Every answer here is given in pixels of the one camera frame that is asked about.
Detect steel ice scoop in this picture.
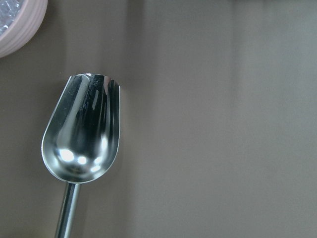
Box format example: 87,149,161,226
41,73,120,238

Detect clear ice cubes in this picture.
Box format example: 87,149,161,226
0,0,25,35

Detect pink ice bowl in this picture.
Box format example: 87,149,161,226
0,0,48,58

